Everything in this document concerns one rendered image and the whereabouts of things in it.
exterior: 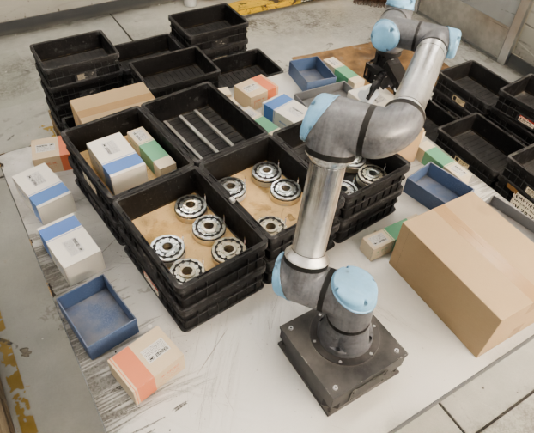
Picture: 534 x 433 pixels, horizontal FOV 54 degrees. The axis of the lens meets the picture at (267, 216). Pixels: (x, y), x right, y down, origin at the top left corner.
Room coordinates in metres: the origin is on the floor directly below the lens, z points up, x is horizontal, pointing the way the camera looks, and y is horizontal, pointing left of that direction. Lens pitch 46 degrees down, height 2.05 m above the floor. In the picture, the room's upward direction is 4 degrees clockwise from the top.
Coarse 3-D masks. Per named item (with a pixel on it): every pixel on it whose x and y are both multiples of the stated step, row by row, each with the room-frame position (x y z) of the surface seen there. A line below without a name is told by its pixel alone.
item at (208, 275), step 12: (192, 168) 1.25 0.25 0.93; (168, 180) 1.20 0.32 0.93; (132, 192) 1.13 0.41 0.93; (228, 204) 1.11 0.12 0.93; (120, 216) 1.04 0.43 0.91; (240, 216) 1.06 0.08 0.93; (132, 228) 0.98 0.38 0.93; (252, 228) 1.02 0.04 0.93; (144, 240) 0.94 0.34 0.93; (264, 240) 0.97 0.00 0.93; (252, 252) 0.93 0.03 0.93; (156, 264) 0.87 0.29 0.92; (228, 264) 0.88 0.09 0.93; (168, 276) 0.82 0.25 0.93; (204, 276) 0.83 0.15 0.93; (180, 288) 0.79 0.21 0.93; (192, 288) 0.81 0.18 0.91
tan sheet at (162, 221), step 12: (168, 204) 1.18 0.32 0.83; (144, 216) 1.12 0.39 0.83; (156, 216) 1.13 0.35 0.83; (168, 216) 1.13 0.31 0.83; (144, 228) 1.08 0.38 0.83; (156, 228) 1.08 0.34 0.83; (168, 228) 1.08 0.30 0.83; (180, 228) 1.09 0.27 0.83; (192, 240) 1.04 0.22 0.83; (192, 252) 0.99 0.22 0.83; (204, 252) 1.00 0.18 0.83; (204, 264) 0.95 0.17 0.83
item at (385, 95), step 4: (368, 84) 1.50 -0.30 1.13; (356, 88) 1.46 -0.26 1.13; (360, 88) 1.47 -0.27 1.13; (364, 88) 1.47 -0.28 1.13; (380, 88) 1.47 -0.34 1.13; (348, 92) 1.45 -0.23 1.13; (352, 92) 1.44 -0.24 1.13; (356, 92) 1.44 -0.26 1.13; (380, 92) 1.45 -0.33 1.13; (384, 92) 1.46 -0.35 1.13; (388, 92) 1.46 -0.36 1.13; (348, 96) 1.44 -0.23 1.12; (352, 96) 1.43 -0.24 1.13; (356, 96) 1.42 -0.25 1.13; (380, 96) 1.43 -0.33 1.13; (384, 96) 1.43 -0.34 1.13; (388, 96) 1.43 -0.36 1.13; (392, 96) 1.44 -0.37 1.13; (356, 100) 1.41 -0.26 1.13; (360, 100) 1.40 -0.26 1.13; (376, 100) 1.41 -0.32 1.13; (380, 100) 1.41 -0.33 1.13; (384, 100) 1.41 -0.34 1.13; (388, 100) 1.41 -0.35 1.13; (376, 104) 1.39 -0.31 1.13; (380, 104) 1.39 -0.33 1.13; (384, 104) 1.39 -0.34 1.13
